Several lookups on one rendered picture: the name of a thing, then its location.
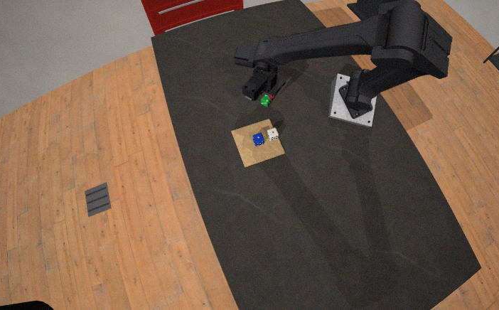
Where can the tan flat mat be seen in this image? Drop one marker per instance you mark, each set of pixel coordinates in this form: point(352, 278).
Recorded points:
point(251, 154)

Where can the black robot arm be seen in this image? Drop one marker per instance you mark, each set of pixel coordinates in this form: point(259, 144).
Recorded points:
point(398, 24)

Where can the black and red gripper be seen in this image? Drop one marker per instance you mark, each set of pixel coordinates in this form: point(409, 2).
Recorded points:
point(272, 93)

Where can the green dice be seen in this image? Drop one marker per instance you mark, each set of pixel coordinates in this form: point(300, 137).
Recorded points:
point(265, 100)

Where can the blue dice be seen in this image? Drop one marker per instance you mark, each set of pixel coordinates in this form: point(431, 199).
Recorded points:
point(258, 139)

